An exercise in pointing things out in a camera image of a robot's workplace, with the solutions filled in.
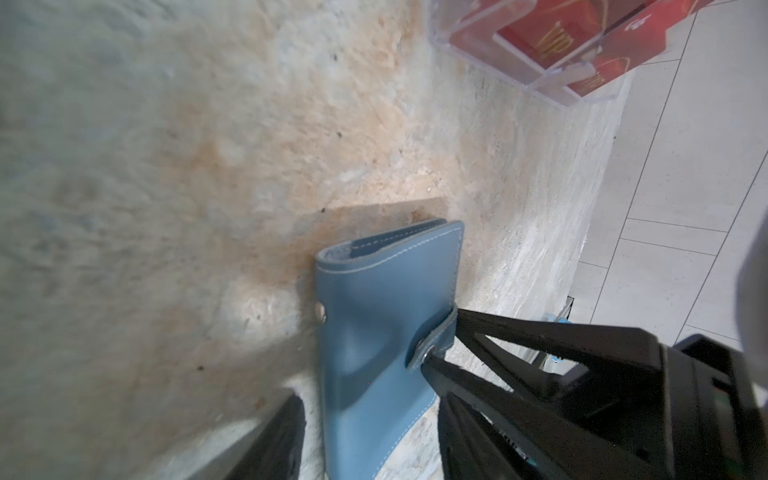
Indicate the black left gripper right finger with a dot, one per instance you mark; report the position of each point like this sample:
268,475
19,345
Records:
472,448

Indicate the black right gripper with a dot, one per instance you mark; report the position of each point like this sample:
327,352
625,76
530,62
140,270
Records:
684,412

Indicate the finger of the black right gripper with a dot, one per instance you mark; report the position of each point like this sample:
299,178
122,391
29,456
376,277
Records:
557,448

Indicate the red vip card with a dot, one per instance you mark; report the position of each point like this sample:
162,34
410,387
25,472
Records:
558,33

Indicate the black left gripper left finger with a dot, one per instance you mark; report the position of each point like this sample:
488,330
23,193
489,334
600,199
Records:
276,453

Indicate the clear acrylic card tray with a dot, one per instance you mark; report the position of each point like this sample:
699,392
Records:
540,42

